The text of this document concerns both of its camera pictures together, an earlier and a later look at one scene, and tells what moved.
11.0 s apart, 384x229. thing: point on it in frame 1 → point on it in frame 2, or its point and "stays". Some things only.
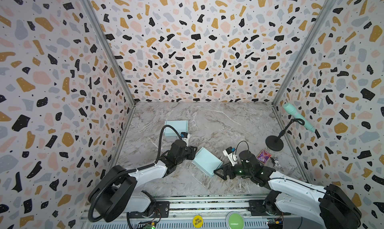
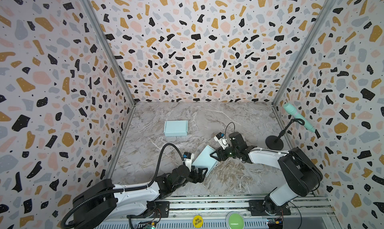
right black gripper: [227, 171] → [224, 152]
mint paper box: [180, 126] stays
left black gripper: [188, 151] → [193, 173]
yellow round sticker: [198, 221] stays
